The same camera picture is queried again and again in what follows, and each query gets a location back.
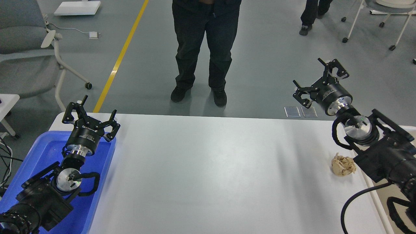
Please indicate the metal floor plate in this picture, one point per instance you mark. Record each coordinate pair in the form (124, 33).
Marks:
(309, 112)
(292, 112)

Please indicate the white plastic bin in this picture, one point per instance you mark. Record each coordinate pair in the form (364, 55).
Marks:
(380, 197)

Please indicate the blue plastic tray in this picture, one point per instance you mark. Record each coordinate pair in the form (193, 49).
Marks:
(47, 150)

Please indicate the white flat base plate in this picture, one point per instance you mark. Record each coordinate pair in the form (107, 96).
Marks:
(84, 7)

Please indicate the grey office chair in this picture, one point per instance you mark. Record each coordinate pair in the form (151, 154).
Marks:
(30, 59)

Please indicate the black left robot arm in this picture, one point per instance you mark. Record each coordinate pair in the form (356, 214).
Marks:
(45, 199)

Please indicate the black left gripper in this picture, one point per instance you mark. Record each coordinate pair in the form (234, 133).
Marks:
(85, 138)

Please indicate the white chair on casters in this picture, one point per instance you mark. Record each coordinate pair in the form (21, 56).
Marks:
(388, 7)

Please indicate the crumpled brown paper ball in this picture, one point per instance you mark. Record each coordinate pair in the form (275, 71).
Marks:
(342, 165)

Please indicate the white side table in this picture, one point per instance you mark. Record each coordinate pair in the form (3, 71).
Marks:
(8, 101)

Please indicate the white power adapter with cable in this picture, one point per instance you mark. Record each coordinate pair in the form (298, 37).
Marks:
(90, 34)

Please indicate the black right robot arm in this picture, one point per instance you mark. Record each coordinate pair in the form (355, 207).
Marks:
(384, 149)

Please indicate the left metal floor plate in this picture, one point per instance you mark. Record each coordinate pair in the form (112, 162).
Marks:
(292, 112)

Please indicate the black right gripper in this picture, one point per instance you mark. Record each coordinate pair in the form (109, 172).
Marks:
(329, 94)

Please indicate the right metal floor plate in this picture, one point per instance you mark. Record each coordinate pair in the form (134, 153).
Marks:
(309, 112)

